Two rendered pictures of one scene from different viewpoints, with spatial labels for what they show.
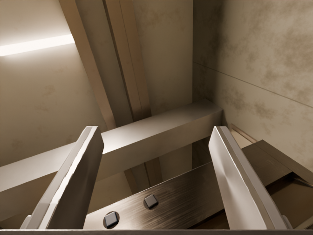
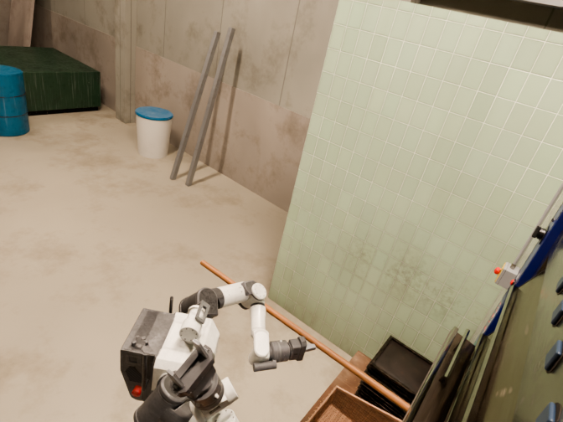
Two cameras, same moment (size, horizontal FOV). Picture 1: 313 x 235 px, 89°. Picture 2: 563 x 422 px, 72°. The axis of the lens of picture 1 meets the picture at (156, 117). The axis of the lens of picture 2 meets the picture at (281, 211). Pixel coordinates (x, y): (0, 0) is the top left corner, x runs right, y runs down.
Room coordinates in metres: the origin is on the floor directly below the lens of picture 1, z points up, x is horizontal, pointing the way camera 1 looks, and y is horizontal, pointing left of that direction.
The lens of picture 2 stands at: (0.64, -0.19, 2.49)
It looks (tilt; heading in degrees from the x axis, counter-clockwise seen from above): 29 degrees down; 147
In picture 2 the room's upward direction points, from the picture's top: 13 degrees clockwise
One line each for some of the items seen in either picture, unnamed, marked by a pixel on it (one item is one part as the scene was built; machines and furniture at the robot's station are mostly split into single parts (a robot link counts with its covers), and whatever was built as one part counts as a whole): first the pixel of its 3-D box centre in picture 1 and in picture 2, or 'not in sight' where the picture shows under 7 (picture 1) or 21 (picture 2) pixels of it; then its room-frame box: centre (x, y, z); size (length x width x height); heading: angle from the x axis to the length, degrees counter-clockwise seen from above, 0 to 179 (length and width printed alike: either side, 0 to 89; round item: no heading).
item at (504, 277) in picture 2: not in sight; (507, 275); (-0.17, 1.79, 1.46); 0.10 x 0.07 x 0.10; 116
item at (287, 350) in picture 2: not in sight; (289, 349); (-0.26, 0.59, 1.19); 0.12 x 0.10 x 0.13; 82
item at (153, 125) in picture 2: not in sight; (153, 132); (-5.12, 0.94, 0.32); 0.55 x 0.53 x 0.65; 24
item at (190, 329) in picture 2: not in sight; (193, 325); (-0.26, 0.14, 1.47); 0.10 x 0.07 x 0.09; 150
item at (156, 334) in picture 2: not in sight; (172, 360); (-0.29, 0.09, 1.27); 0.34 x 0.30 x 0.36; 150
